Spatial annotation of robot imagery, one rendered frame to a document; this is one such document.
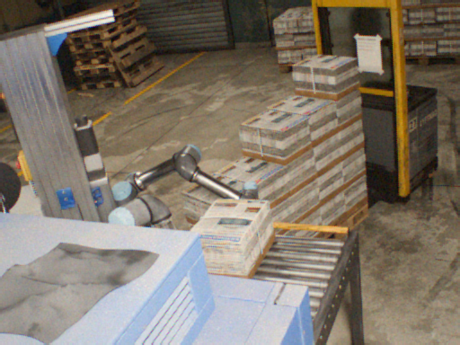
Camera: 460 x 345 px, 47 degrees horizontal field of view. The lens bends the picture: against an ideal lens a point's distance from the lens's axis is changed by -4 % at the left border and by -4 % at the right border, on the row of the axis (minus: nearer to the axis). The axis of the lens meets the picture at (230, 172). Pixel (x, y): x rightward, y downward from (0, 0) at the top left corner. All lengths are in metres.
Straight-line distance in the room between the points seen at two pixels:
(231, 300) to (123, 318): 0.37
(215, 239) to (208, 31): 8.53
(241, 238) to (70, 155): 0.89
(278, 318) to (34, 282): 0.49
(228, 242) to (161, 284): 1.42
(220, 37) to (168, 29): 1.13
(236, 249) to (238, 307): 1.20
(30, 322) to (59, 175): 1.73
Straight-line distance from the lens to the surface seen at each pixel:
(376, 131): 4.55
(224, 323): 1.18
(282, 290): 1.23
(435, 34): 8.06
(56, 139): 2.62
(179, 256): 1.04
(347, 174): 4.04
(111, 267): 1.04
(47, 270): 1.08
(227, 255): 2.46
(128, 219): 2.19
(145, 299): 0.96
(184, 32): 10.98
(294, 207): 3.60
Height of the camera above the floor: 2.31
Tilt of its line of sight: 25 degrees down
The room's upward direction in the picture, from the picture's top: 10 degrees counter-clockwise
